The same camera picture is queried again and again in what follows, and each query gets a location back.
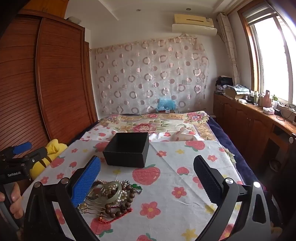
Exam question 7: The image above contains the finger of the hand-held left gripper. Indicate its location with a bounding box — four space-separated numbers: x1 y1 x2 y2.
0 142 33 160
22 146 48 166

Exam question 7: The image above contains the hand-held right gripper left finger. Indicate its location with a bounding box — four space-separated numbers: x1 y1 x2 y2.
23 155 102 241

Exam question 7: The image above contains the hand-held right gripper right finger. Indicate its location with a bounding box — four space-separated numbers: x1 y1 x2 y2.
193 155 272 241

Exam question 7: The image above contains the silver bangle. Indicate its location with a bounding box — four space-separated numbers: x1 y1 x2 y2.
87 181 106 200

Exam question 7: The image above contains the metal hair comb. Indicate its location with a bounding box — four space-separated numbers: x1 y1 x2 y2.
78 201 107 215

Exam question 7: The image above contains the pearl necklace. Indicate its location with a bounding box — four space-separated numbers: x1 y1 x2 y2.
110 189 130 205

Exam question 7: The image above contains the pale jade bangle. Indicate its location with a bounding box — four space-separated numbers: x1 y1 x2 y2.
103 181 122 201

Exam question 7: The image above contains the red cord bracelet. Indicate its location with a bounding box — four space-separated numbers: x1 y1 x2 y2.
98 207 133 224

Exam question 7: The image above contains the black cardboard box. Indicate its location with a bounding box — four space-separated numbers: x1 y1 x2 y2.
102 132 150 168

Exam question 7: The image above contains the person's left hand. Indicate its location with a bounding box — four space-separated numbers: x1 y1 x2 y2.
0 182 25 217

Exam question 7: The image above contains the yellow plush toy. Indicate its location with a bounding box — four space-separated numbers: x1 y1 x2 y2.
30 139 68 180

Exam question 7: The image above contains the strawberry print cloth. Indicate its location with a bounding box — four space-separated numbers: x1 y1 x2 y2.
21 139 245 241

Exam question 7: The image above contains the long wooden cabinet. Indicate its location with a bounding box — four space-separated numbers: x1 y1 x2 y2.
213 93 296 186

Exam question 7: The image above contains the dark round basket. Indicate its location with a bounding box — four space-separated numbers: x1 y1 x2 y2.
269 159 282 172

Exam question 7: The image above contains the brown wooden wardrobe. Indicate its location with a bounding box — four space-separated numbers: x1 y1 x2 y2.
0 9 99 163

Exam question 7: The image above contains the floral blanket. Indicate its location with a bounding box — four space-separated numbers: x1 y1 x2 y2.
85 111 222 143

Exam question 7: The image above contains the blue plastic bag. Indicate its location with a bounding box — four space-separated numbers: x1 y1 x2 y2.
156 97 177 114

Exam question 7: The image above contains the open cardboard box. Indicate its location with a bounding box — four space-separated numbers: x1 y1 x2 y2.
225 85 250 100

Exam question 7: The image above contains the pile of dark clothes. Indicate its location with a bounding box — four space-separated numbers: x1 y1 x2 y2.
216 75 234 93

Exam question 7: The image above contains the patterned window curtain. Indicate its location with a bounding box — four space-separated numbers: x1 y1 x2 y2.
217 13 241 85

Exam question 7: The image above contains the window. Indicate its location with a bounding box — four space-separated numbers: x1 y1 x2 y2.
240 0 296 105

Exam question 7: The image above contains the circle patterned wall cloth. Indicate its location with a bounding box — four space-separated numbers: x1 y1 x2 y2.
91 35 210 115

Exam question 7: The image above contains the wall air conditioner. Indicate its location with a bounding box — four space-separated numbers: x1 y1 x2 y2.
172 14 218 36

